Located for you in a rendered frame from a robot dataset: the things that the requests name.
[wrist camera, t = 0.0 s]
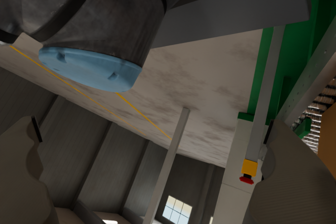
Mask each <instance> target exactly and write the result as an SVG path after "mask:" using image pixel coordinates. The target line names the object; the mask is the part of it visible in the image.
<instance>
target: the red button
mask: <svg viewBox="0 0 336 224"><path fill-rule="evenodd" d="M239 179H240V181H242V182H244V183H247V184H250V185H252V184H254V181H253V180H252V176H251V175H249V174H245V173H244V174H243V176H241V177H239Z"/></svg>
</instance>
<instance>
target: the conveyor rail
mask: <svg viewBox="0 0 336 224"><path fill-rule="evenodd" d="M335 76H336V15H335V17H334V18H333V20H332V22H331V24H330V25H329V27H328V29H327V30H326V32H325V34H324V36H323V37H322V39H321V41H320V42H319V44H318V46H317V48H316V49H315V51H314V53H313V54H312V56H311V58H310V60H309V61H308V63H307V65H306V66H305V68H304V70H303V72H302V73H301V75H300V77H299V78H298V80H297V82H296V84H295V85H294V87H293V89H292V90H291V92H290V94H289V96H288V97H287V99H286V101H285V102H284V104H283V106H282V107H281V109H280V111H279V113H278V114H277V116H276V118H275V119H277V120H281V121H283V122H284V123H285V124H286V125H287V126H288V127H289V128H290V127H291V126H292V124H293V123H294V122H295V121H296V120H297V119H298V118H299V116H300V115H301V114H302V113H303V112H304V111H305V110H306V109H307V107H308V106H309V105H310V104H311V103H312V102H313V101H314V99H315V98H316V97H317V96H318V95H319V94H320V93H321V92H322V90H323V89H324V88H325V87H326V86H327V85H328V84H329V82H330V81H331V80H332V79H333V78H334V77H335ZM265 137H266V135H265ZM265 137H264V138H263V140H262V142H261V146H260V151H259V156H258V159H259V160H261V159H262V158H263V157H264V156H265V155H266V153H267V150H268V149H267V147H266V144H264V140H265Z"/></svg>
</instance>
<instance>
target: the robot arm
mask: <svg viewBox="0 0 336 224"><path fill-rule="evenodd" d="M178 1H179V0H0V47H2V46H11V45H12V44H13V43H14V42H15V41H16V40H17V38H18V37H19V36H20V35H21V33H25V34H27V35H28V36H30V37H31V38H33V39H35V40H36V41H38V42H39V43H41V44H43V47H42V48H41V49H40V50H39V52H38V53H39V55H38V58H39V60H40V61H41V62H42V63H43V64H44V65H45V66H46V67H48V68H49V69H51V70H52V71H54V72H56V73H58V74H60V75H62V76H64V77H66V78H69V79H71V80H73V81H76V82H78V83H81V84H83V85H86V86H89V87H93V88H96V89H100V90H104V91H108V92H115V93H122V92H126V91H128V90H130V89H131V88H132V87H133V85H134V83H135V81H136V79H137V78H138V76H139V74H140V73H141V72H142V68H143V65H144V63H145V61H146V58H147V56H148V54H149V51H150V49H151V46H152V44H153V42H154V39H155V37H156V35H157V32H158V30H159V27H160V25H161V23H162V20H163V18H164V16H165V13H166V12H167V11H168V10H169V9H170V8H171V7H173V6H174V5H175V4H176V3H177V2H178ZM41 142H43V140H42V136H41V132H40V129H39V125H38V121H37V118H36V116H35V115H34V116H24V117H22V118H21V119H19V120H18V121H17V122H16V123H15V124H13V125H12V126H11V127H10V128H9V129H7V130H6V131H5V132H4V133H3V134H1V135H0V224H60V223H59V219H58V215H57V212H56V209H55V207H54V204H53V201H52V199H51V196H50V193H49V191H48V188H47V185H46V184H45V183H44V182H42V181H39V179H40V176H41V174H42V172H43V170H44V167H43V165H42V162H41V159H40V156H39V153H38V151H37V149H38V147H39V145H40V143H41ZM263 144H265V145H266V148H267V152H266V155H265V158H264V160H263V163H262V166H261V169H260V170H261V173H262V175H263V178H264V180H262V181H260V182H258V183H257V184H256V185H255V187H254V190H253V192H252V195H251V198H250V201H249V204H248V206H247V209H246V212H245V215H244V218H243V222H242V224H336V180H335V178H334V177H333V175H332V173H331V172H330V171H329V169H328V168H327V167H326V165H325V164H324V163H323V162H322V160H321V159H320V158H319V157H318V156H317V155H316V154H315V153H314V151H313V150H312V149H311V148H310V147H309V146H308V145H307V144H306V143H305V142H303V141H302V140H301V139H300V138H299V137H298V136H297V135H296V134H295V133H294V132H293V131H292V130H291V129H290V128H289V127H288V126H287V125H286V124H285V123H284V122H283V121H282V120H279V119H271V120H270V123H269V126H268V129H267V133H266V136H265V139H264V142H263Z"/></svg>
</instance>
